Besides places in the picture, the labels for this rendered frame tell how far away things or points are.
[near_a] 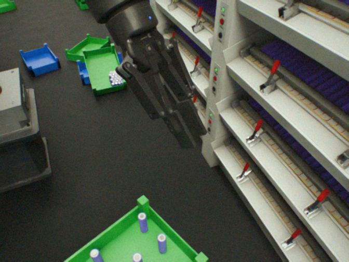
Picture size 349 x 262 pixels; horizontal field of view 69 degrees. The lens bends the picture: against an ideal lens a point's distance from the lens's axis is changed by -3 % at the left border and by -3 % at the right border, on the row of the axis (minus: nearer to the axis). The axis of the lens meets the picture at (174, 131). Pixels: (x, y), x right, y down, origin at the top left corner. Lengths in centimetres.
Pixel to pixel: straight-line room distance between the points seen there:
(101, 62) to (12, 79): 74
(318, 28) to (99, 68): 138
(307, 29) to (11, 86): 98
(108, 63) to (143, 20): 139
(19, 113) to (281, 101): 84
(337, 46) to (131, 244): 59
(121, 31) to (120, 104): 116
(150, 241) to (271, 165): 41
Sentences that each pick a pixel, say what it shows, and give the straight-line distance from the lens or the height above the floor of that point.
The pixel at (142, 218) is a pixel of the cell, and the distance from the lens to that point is 61.
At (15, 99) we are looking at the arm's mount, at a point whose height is 39.
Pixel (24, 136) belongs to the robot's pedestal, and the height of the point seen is 28.
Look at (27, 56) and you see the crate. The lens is 227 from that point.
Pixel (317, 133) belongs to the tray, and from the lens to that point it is 65.
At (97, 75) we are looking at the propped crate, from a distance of 173.
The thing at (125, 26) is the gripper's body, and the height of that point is 77.
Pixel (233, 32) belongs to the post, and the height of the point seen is 61.
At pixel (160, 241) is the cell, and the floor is 39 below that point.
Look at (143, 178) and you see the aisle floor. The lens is 115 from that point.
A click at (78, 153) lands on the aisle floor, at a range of 132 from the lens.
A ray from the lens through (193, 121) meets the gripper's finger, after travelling 46.
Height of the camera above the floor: 92
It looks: 43 degrees down
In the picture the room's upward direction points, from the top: straight up
